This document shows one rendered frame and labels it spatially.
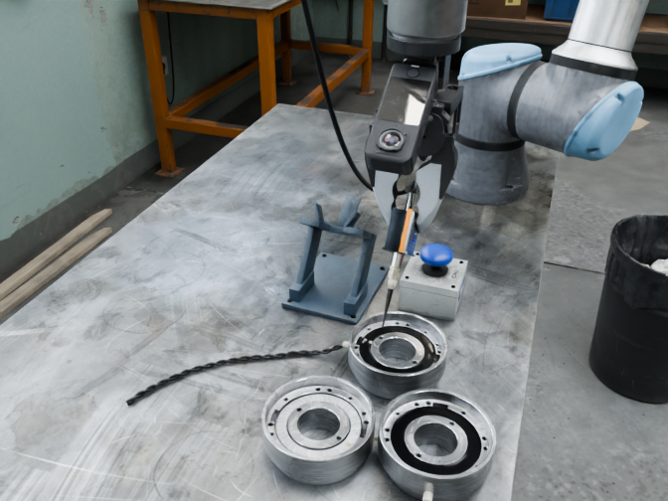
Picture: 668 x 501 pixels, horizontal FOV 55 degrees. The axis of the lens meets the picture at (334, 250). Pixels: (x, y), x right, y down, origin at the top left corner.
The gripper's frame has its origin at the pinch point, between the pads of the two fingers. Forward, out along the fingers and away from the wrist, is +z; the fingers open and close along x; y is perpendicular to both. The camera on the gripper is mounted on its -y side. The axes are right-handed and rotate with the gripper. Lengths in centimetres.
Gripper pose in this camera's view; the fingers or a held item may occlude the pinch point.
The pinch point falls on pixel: (405, 222)
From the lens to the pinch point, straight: 72.1
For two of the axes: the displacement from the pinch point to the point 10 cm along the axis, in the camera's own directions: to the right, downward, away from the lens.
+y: 3.7, -4.9, 7.9
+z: -0.1, 8.5, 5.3
